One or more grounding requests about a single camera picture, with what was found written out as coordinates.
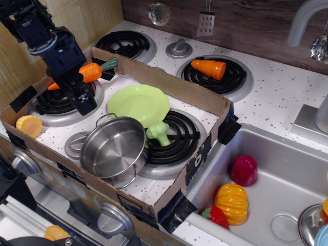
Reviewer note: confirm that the silver stove knob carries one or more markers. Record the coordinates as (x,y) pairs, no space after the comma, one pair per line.
(179,49)
(74,144)

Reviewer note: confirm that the light blue plate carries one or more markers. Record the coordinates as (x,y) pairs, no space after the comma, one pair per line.
(321,238)

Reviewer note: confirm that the stainless steel pot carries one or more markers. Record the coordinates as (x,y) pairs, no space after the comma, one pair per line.
(115,151)

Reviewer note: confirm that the back right black burner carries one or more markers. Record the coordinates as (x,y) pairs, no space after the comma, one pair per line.
(235,85)

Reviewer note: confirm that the brown cardboard fence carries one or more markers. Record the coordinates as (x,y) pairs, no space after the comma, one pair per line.
(172,207)

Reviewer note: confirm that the silver oven knob left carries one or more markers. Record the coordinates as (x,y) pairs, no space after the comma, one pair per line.
(25,164)

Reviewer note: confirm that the orange toy carrot cone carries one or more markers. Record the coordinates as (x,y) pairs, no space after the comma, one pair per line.
(210,68)

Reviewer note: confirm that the dark red toy fruit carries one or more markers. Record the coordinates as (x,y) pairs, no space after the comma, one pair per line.
(244,171)

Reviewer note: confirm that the orange toy pumpkin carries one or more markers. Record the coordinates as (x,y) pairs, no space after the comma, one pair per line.
(232,199)

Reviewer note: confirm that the yellow toy corn piece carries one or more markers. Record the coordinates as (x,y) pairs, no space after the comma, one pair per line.
(29,124)

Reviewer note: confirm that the silver metal bowl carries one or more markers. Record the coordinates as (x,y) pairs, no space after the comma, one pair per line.
(310,222)

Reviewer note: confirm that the black burner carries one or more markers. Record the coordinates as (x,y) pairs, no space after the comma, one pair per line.
(235,85)
(55,109)
(185,134)
(130,44)

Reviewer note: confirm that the back left black burner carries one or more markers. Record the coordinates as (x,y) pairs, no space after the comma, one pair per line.
(130,44)

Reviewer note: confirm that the silver hanging spatula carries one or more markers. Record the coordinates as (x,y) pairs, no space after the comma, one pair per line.
(206,21)

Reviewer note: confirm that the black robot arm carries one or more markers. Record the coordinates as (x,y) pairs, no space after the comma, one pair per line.
(30,22)

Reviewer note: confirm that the silver metal sink basin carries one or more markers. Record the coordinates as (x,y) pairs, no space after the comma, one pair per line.
(291,177)

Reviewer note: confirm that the silver oven knob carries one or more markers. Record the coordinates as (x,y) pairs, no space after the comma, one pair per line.
(25,164)
(112,221)

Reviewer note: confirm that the silver oven knob right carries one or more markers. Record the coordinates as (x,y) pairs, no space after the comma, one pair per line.
(112,221)

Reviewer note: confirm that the green toy broccoli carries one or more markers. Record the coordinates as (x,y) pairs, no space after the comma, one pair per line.
(158,130)

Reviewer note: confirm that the front right black burner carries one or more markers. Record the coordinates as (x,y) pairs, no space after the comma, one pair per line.
(185,134)

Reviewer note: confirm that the front left black burner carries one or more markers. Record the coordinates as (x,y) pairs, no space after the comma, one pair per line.
(55,109)

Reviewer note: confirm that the orange toy carrot green top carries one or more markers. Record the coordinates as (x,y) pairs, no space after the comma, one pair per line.
(93,71)

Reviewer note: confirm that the silver faucet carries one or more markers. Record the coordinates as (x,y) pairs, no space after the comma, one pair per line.
(296,33)

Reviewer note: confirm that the red toy strawberry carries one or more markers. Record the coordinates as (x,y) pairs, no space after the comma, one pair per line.
(216,215)

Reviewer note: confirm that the silver stove knob back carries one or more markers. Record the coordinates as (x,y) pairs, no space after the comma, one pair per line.
(179,49)

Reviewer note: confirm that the silver stove knob front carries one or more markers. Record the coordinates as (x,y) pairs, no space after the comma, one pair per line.
(74,144)

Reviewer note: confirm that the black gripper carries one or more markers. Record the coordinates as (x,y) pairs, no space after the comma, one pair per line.
(64,61)

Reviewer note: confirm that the yellow toy food piece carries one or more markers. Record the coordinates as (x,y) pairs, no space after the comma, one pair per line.
(54,232)

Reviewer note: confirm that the light green plastic plate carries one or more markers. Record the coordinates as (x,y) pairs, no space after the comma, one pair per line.
(144,103)

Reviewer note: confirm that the silver hanging ladle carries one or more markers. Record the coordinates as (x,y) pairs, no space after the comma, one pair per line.
(318,48)

